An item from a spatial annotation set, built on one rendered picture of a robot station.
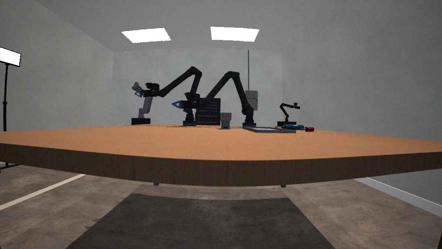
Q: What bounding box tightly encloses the dark blue electric nut driver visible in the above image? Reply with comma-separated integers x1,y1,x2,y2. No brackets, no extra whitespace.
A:
281,124,304,130

